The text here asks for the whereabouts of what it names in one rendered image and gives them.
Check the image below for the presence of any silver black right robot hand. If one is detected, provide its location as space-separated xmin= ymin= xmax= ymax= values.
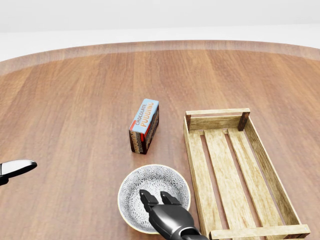
xmin=139 ymin=189 xmax=201 ymax=240

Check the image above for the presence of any chocolate pudding box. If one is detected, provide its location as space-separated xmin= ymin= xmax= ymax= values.
xmin=128 ymin=98 xmax=160 ymax=155

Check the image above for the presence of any patterned black and white bowl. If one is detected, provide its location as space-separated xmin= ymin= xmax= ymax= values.
xmin=117 ymin=163 xmax=192 ymax=235

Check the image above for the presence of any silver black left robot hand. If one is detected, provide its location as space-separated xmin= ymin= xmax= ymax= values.
xmin=0 ymin=159 xmax=38 ymax=187

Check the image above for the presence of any wooden slat tray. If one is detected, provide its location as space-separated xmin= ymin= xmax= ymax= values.
xmin=182 ymin=107 xmax=312 ymax=240

